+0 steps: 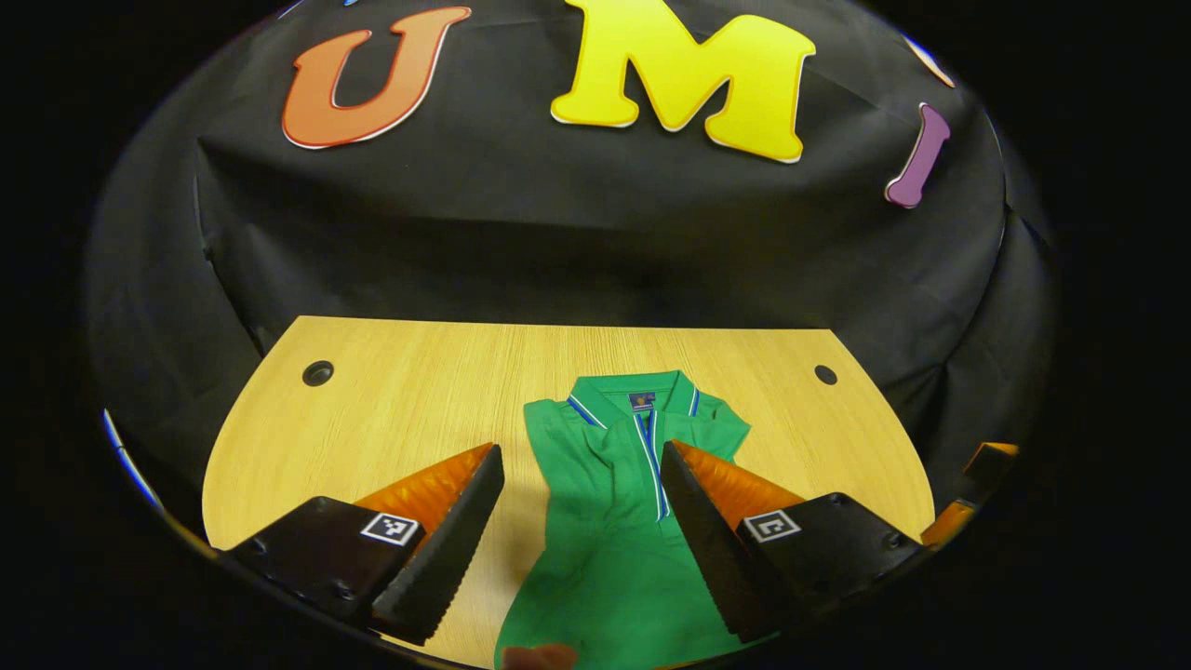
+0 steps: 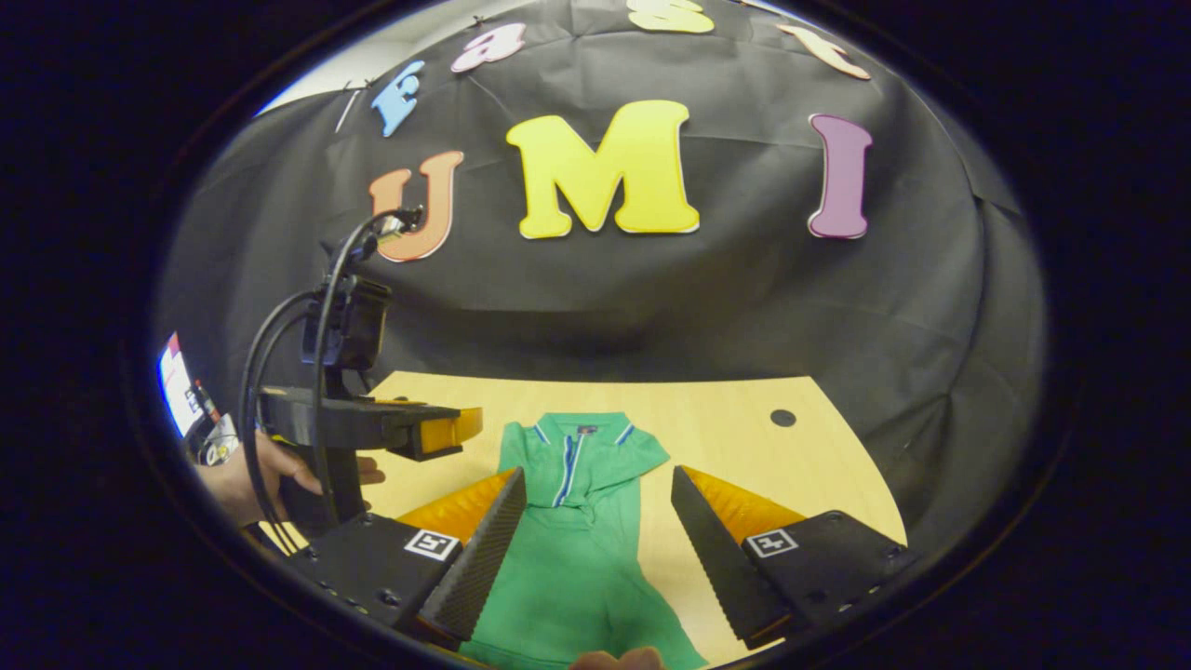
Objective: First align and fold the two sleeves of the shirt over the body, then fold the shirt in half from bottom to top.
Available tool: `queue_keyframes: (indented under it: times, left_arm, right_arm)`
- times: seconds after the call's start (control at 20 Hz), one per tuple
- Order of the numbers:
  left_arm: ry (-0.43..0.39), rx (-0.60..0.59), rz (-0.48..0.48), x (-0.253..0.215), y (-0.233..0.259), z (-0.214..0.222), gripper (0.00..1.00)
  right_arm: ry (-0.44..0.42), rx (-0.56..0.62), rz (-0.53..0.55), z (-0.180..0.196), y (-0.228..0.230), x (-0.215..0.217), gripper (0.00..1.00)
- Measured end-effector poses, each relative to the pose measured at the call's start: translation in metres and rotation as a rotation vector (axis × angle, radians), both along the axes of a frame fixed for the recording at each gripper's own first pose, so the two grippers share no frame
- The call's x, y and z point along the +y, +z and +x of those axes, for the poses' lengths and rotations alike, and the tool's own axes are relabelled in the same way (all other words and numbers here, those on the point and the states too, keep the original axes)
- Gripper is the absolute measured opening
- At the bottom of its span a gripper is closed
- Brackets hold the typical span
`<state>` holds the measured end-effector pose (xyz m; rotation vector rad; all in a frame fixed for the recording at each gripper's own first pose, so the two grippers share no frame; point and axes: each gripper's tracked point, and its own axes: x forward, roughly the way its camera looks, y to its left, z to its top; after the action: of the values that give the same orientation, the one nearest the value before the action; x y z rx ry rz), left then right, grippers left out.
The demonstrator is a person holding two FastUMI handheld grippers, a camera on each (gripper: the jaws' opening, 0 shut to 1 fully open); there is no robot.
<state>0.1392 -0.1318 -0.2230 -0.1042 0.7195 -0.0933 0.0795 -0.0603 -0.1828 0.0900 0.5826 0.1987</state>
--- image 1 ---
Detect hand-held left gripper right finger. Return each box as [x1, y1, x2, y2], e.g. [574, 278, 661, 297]
[660, 439, 929, 645]

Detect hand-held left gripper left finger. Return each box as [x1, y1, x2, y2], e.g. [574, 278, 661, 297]
[219, 442, 506, 648]

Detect green T-shirt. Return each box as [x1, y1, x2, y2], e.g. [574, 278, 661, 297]
[493, 370, 778, 670]

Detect black backdrop cloth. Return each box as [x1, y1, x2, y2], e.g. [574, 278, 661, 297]
[84, 0, 1062, 522]

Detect white blue-edged panel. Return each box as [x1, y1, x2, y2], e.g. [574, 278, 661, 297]
[100, 408, 164, 511]

